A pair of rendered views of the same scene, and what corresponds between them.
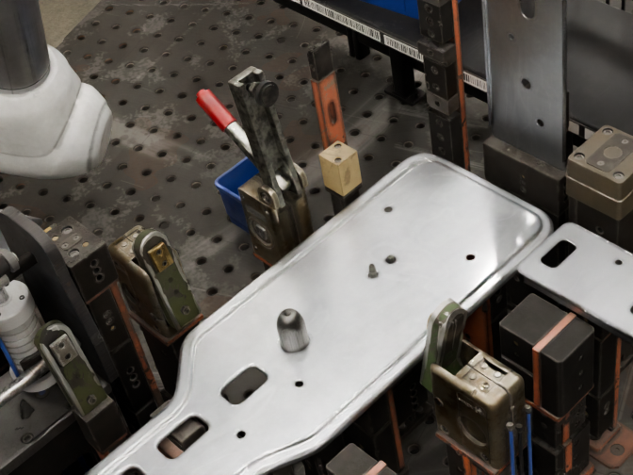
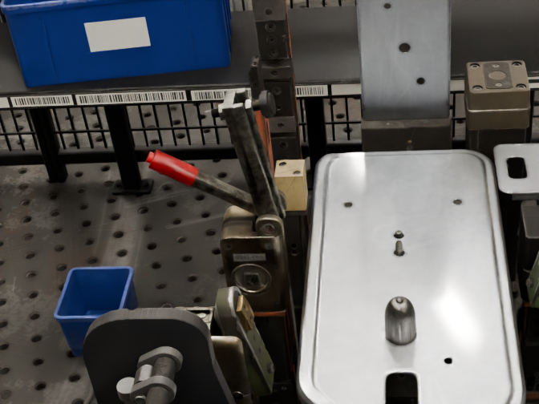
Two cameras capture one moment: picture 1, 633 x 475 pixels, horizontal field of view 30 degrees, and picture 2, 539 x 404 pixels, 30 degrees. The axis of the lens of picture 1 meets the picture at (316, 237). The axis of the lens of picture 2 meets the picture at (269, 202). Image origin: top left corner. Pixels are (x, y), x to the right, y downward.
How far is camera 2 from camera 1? 80 cm
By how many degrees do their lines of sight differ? 34
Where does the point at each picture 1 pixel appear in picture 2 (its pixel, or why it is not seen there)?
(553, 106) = (436, 57)
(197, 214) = (31, 368)
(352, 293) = (401, 273)
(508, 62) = (383, 34)
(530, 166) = (419, 126)
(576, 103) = not seen: hidden behind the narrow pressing
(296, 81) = (18, 222)
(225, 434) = not seen: outside the picture
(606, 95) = not seen: hidden behind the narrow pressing
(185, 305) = (267, 363)
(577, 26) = (346, 25)
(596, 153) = (487, 80)
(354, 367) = (476, 321)
